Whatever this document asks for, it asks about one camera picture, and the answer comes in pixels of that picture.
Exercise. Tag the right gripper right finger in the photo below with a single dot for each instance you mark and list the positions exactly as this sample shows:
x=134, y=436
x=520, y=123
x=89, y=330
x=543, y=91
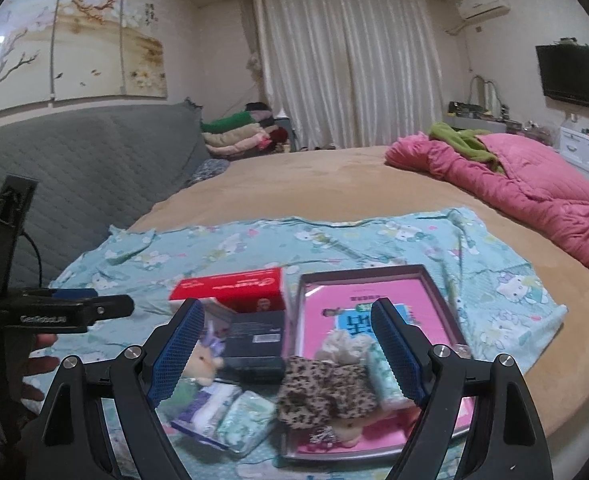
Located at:
x=432, y=376

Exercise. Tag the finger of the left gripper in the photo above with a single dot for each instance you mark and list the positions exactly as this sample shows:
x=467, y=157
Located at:
x=73, y=293

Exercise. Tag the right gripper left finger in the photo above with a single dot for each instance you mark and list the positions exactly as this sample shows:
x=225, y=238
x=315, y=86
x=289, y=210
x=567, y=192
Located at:
x=142, y=377

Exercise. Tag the green floral tissue pack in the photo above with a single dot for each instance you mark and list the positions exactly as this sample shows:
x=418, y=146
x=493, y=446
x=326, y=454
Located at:
x=383, y=381

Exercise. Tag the floral white scrunchie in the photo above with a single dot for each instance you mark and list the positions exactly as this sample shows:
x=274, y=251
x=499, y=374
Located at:
x=341, y=348

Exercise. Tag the leopard print scrunchie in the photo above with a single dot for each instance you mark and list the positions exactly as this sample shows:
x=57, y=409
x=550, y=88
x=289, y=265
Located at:
x=314, y=392

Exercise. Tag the pink plush toy with gem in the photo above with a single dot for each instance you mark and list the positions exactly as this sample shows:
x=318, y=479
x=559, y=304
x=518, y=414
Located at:
x=340, y=433

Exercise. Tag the person's left hand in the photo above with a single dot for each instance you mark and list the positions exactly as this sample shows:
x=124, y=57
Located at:
x=38, y=365

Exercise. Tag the purple white tissue pack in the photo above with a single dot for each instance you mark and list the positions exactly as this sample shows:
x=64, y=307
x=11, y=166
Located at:
x=205, y=413

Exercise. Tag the Hello Kitty blue sheet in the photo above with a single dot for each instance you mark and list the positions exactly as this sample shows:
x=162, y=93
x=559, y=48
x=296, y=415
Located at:
x=497, y=299

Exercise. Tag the purple shallow box tray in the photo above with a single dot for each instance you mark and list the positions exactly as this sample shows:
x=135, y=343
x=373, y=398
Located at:
x=374, y=359

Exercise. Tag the dark blue small box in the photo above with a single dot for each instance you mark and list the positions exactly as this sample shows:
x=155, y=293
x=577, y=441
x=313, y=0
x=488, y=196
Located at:
x=255, y=348

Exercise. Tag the grey quilted headboard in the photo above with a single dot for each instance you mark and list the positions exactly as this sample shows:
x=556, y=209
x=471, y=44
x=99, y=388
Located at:
x=99, y=167

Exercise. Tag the red white tissue box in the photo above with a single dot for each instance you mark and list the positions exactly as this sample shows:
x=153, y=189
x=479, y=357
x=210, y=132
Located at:
x=242, y=292

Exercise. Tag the dark patterned pillow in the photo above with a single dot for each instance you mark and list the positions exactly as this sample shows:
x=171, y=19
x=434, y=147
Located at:
x=209, y=169

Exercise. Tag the beige bed blanket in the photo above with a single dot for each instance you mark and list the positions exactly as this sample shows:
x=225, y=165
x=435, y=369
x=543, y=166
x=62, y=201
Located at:
x=353, y=184

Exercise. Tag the pink quilted duvet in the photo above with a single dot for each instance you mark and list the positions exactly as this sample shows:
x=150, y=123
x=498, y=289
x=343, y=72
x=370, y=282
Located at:
x=537, y=187

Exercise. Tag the green cloth on duvet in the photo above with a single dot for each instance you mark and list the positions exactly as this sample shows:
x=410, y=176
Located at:
x=468, y=144

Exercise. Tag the stack of folded clothes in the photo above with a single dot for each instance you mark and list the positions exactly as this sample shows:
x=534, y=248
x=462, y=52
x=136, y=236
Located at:
x=256, y=130

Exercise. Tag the cluttered side desk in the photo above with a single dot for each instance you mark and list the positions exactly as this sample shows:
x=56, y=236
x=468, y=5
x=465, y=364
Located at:
x=485, y=110

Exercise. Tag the white drawer cabinet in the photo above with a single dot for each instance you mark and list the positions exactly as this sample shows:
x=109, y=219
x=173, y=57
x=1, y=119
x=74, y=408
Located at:
x=574, y=149

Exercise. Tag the white curtain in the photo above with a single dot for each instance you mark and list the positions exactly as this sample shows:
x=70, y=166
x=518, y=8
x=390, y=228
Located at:
x=350, y=73

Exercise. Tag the white air conditioner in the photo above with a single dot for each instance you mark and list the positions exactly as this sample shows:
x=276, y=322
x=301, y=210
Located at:
x=469, y=9

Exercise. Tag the blossom wall painting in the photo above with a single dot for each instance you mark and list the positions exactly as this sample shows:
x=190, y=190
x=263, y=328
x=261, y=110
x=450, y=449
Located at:
x=67, y=50

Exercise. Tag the black wall television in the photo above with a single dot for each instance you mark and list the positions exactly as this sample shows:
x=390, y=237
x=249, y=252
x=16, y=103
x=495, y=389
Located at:
x=564, y=70

